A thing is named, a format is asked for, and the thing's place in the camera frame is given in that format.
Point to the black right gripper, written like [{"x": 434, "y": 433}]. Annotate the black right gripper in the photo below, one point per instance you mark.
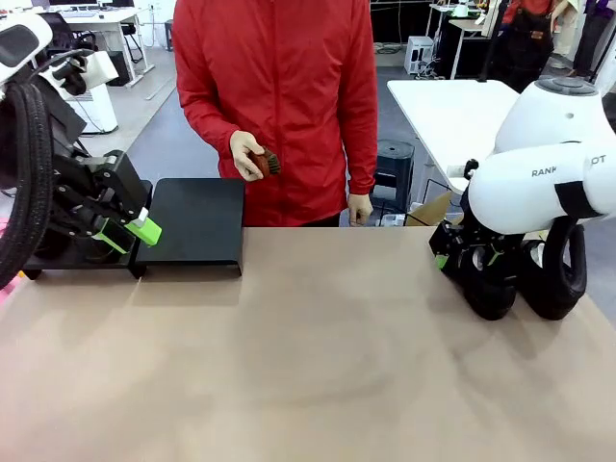
[{"x": 474, "y": 236}]

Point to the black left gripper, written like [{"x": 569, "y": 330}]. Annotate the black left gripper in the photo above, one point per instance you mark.
[{"x": 67, "y": 192}]

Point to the brown shoe brush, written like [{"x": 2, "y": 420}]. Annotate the brown shoe brush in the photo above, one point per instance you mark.
[{"x": 267, "y": 163}]

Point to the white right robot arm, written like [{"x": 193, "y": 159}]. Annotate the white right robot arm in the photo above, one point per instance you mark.
[{"x": 529, "y": 202}]

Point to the person's left forearm red sleeve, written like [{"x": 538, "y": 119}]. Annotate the person's left forearm red sleeve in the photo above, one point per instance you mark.
[{"x": 361, "y": 159}]

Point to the person's right forearm red sleeve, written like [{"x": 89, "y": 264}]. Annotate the person's right forearm red sleeve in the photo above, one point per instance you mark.
[{"x": 212, "y": 125}]

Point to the black metal shoe stand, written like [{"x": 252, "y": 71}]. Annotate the black metal shoe stand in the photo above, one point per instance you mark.
[
  {"x": 197, "y": 221},
  {"x": 86, "y": 272}
]

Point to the person's left hand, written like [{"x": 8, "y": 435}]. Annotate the person's left hand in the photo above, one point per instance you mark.
[{"x": 360, "y": 209}]

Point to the person's right hand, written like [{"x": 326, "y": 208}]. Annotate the person's right hand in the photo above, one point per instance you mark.
[{"x": 243, "y": 154}]

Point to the white air purifier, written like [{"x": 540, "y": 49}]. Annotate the white air purifier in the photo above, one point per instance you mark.
[{"x": 98, "y": 115}]

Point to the black plastic stool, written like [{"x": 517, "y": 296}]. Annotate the black plastic stool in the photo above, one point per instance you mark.
[{"x": 394, "y": 154}]

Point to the white table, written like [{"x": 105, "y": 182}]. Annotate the white table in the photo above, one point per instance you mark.
[{"x": 433, "y": 120}]

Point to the person's black trousers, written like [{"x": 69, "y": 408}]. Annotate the person's black trousers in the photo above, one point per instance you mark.
[{"x": 317, "y": 222}]

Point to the black computer tower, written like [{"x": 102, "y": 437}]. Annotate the black computer tower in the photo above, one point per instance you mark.
[{"x": 120, "y": 72}]

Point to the small grey cabinet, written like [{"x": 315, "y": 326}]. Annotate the small grey cabinet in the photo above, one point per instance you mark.
[{"x": 168, "y": 36}]

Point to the white computer case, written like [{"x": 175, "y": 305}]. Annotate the white computer case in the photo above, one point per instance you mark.
[{"x": 418, "y": 55}]

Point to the desk with black panel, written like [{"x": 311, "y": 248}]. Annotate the desk with black panel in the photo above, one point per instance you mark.
[{"x": 452, "y": 48}]

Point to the person's red jacket torso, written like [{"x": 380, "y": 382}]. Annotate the person's red jacket torso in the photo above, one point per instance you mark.
[{"x": 284, "y": 96}]

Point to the black office chair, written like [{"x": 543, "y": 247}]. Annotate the black office chair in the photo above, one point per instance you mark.
[{"x": 67, "y": 33}]

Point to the white office desk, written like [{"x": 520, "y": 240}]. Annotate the white office desk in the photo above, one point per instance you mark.
[{"x": 106, "y": 19}]

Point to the background person black apron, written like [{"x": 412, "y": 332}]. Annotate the background person black apron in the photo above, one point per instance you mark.
[{"x": 529, "y": 43}]

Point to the background person purple top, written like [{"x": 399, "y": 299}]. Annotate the background person purple top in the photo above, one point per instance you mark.
[{"x": 589, "y": 38}]

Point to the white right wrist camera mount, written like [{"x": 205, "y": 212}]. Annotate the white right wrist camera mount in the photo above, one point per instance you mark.
[{"x": 457, "y": 171}]

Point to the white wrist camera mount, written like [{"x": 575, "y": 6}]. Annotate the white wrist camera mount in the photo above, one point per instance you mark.
[
  {"x": 103, "y": 67},
  {"x": 457, "y": 171}
]

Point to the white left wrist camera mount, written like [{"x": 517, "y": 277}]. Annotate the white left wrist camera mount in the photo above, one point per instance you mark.
[{"x": 103, "y": 67}]

